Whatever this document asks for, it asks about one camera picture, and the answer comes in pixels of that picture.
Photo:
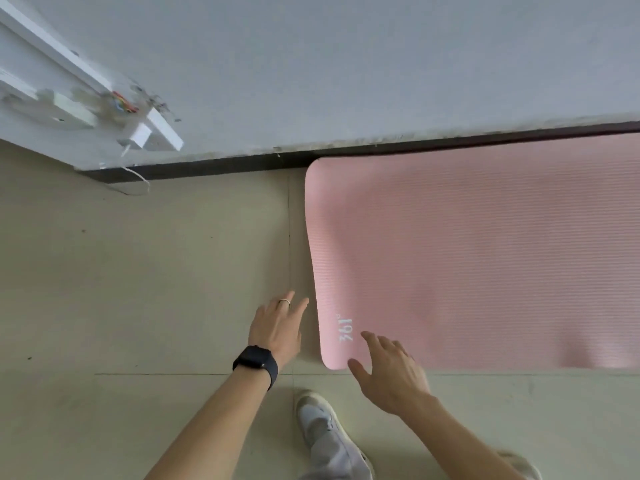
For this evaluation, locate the person's right forearm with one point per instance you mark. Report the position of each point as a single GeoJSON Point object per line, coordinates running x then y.
{"type": "Point", "coordinates": [460, 444]}

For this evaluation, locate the white plug charger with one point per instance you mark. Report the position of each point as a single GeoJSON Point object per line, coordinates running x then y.
{"type": "Point", "coordinates": [136, 137]}

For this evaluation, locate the person's left forearm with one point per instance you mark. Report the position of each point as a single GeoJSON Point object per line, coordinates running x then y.
{"type": "Point", "coordinates": [210, 429]}

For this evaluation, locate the person's white shoe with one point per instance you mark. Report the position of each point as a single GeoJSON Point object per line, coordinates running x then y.
{"type": "Point", "coordinates": [312, 409]}
{"type": "Point", "coordinates": [522, 467]}

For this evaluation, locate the person's left white shoe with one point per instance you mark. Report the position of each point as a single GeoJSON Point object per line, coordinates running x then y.
{"type": "Point", "coordinates": [312, 409]}

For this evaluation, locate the person's right white shoe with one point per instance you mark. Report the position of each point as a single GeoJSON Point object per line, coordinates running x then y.
{"type": "Point", "coordinates": [522, 467]}

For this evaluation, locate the black smartwatch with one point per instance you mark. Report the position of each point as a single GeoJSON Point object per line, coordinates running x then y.
{"type": "Point", "coordinates": [255, 359]}

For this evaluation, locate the person's left hand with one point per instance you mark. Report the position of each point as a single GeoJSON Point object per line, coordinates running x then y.
{"type": "Point", "coordinates": [277, 334]}

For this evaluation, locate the pink yoga mat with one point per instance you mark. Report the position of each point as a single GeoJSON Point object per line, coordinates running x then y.
{"type": "Point", "coordinates": [475, 254]}

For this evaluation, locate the person's right hand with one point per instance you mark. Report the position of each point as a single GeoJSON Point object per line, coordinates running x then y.
{"type": "Point", "coordinates": [395, 379]}

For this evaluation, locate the light grey trousers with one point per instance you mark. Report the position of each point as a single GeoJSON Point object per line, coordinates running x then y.
{"type": "Point", "coordinates": [330, 459]}

